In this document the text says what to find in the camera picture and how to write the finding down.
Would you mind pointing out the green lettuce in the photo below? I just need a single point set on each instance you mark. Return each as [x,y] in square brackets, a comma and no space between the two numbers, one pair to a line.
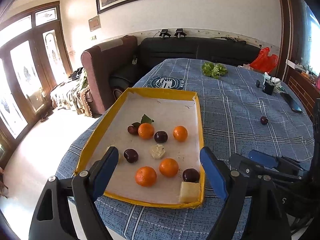
[214,70]

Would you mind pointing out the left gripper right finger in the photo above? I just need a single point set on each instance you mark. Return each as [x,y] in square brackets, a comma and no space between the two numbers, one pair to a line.
[266,217]

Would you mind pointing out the dark purple plum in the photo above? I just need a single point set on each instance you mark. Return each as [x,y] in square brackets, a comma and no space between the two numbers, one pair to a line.
[191,175]

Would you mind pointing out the large orange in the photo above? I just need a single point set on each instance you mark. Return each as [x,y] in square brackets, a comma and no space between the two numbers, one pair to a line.
[146,176]

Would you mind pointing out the white plastic bottles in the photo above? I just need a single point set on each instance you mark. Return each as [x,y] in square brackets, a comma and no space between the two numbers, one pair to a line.
[277,82]

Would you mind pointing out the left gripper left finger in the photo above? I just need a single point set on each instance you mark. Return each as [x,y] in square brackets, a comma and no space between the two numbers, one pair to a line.
[52,217]

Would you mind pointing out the yellow cardboard tray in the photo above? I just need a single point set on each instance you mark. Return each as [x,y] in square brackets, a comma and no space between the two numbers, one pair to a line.
[168,108]

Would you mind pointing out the small orange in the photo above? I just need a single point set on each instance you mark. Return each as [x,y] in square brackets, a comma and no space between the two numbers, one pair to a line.
[180,133]

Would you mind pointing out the black pen cup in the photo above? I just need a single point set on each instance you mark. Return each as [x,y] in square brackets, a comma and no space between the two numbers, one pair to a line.
[268,87]

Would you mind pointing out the maroon armchair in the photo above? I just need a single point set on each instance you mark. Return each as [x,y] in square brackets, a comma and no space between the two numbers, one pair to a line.
[100,61]

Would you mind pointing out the loose dark plum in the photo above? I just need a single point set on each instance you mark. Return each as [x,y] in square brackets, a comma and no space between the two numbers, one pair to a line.
[264,120]

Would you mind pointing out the wooden sideboard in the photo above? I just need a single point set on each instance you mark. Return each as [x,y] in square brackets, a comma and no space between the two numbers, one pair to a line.
[303,88]

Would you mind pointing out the red plastic bag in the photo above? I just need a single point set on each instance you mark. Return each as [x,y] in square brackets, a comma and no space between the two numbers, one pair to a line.
[264,62]

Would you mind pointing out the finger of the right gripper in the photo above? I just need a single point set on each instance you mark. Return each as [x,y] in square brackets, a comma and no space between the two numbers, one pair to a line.
[250,168]
[278,163]

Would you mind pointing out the blue plaid tablecloth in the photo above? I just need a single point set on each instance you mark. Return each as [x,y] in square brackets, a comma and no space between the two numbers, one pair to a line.
[231,107]

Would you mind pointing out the green leaf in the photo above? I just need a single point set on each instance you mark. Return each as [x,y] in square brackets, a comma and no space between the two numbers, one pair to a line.
[144,120]

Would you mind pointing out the red jujube date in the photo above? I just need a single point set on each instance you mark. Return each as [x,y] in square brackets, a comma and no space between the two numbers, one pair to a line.
[133,130]

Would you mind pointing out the patterned daybed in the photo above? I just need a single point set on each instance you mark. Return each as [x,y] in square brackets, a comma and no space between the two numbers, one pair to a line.
[72,93]

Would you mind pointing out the black sofa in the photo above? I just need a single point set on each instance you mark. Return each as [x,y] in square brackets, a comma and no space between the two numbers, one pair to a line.
[153,51]

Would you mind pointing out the wooden glass door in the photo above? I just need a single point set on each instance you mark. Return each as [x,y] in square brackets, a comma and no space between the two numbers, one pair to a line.
[34,61]

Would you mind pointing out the black smartphone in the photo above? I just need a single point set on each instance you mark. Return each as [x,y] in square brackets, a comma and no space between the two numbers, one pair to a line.
[291,103]

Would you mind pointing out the orange tangerine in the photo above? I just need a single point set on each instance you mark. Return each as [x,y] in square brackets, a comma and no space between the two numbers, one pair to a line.
[146,131]

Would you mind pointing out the dark red plum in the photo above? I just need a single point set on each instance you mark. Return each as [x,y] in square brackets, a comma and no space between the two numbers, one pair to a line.
[131,155]

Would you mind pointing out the wall notice plaque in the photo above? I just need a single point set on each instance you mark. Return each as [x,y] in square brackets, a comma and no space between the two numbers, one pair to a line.
[94,23]

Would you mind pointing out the orange mandarin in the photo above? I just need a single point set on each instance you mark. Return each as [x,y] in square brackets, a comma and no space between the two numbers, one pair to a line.
[169,167]

